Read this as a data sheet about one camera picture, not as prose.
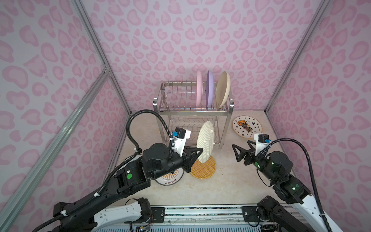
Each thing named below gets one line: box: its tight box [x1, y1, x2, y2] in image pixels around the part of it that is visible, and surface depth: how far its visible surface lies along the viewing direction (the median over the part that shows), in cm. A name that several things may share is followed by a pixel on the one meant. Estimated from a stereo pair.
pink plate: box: [195, 69, 204, 109], surface depth 69 cm
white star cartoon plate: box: [232, 115, 263, 139], surface depth 112 cm
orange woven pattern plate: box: [190, 156, 217, 180], surface depth 90 cm
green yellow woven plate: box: [196, 120, 215, 164], surface depth 57 cm
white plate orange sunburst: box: [154, 167, 185, 186], surface depth 87 cm
